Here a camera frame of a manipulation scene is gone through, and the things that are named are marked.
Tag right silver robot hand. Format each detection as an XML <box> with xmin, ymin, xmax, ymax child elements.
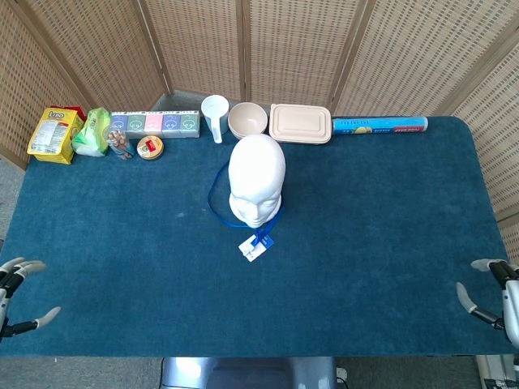
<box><xmin>456</xmin><ymin>259</ymin><xmax>519</xmax><ymax>349</ymax></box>

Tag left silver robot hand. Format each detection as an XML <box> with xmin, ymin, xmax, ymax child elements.
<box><xmin>0</xmin><ymin>256</ymin><xmax>62</xmax><ymax>340</ymax></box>

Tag blue lanyard strap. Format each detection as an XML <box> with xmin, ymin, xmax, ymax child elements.
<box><xmin>208</xmin><ymin>161</ymin><xmax>285</xmax><ymax>248</ymax></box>

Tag white and blue ID badge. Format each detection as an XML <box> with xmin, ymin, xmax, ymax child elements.
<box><xmin>238</xmin><ymin>231</ymin><xmax>275</xmax><ymax>263</ymax></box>

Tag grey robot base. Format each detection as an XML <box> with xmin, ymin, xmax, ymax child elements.
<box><xmin>161</xmin><ymin>356</ymin><xmax>337</xmax><ymax>389</ymax></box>

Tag yellow snack bag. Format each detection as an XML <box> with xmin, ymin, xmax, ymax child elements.
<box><xmin>26</xmin><ymin>105</ymin><xmax>86</xmax><ymax>165</ymax></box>

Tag green white tissue pack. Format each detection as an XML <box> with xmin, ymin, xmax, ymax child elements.
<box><xmin>71</xmin><ymin>107</ymin><xmax>112</xmax><ymax>157</ymax></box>

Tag clear jar of sticks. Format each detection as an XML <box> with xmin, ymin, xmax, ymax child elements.
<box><xmin>105</xmin><ymin>129</ymin><xmax>136</xmax><ymax>161</ymax></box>

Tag round tin red label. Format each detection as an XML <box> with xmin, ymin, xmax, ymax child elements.
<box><xmin>136</xmin><ymin>135</ymin><xmax>166</xmax><ymax>161</ymax></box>

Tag dark teal table mat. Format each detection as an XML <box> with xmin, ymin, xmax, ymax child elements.
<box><xmin>0</xmin><ymin>116</ymin><xmax>514</xmax><ymax>358</ymax></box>

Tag pastel tissue box multipack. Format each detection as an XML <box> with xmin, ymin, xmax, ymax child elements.
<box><xmin>109</xmin><ymin>109</ymin><xmax>202</xmax><ymax>140</ymax></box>

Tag blue food wrap roll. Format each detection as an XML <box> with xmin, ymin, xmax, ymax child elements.
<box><xmin>332</xmin><ymin>116</ymin><xmax>430</xmax><ymax>138</ymax></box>

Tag white blue measuring cup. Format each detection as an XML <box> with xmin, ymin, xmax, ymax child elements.
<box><xmin>200</xmin><ymin>95</ymin><xmax>230</xmax><ymax>144</ymax></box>

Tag white foam mannequin head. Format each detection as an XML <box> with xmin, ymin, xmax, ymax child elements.
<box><xmin>228</xmin><ymin>134</ymin><xmax>287</xmax><ymax>229</ymax></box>

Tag beige bowl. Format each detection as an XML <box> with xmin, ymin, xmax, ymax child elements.
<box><xmin>227</xmin><ymin>101</ymin><xmax>269</xmax><ymax>141</ymax></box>

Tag beige lidded lunch box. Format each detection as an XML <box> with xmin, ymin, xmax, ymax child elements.
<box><xmin>268</xmin><ymin>103</ymin><xmax>333</xmax><ymax>145</ymax></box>

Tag woven bamboo folding screen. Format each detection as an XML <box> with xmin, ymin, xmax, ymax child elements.
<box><xmin>0</xmin><ymin>0</ymin><xmax>519</xmax><ymax>276</ymax></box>

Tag white metal frame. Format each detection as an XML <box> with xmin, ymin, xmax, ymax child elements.
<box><xmin>476</xmin><ymin>355</ymin><xmax>519</xmax><ymax>389</ymax></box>

